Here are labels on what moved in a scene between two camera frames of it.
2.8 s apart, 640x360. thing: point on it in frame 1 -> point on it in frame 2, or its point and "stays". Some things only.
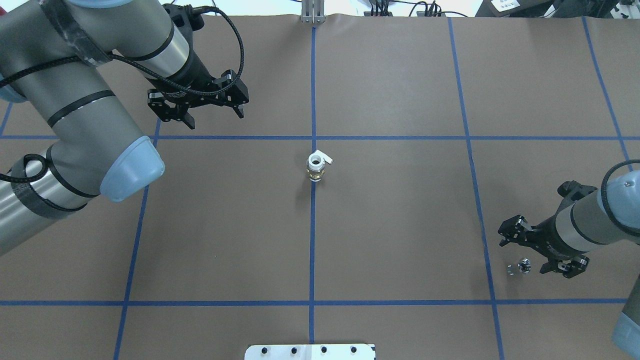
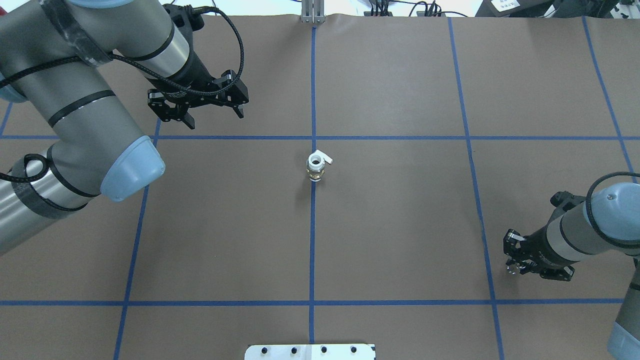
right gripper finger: x=511 y=228 -> x=511 y=243
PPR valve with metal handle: x=315 y=164 stays
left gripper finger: x=180 y=112 stays
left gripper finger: x=239 y=109 stays
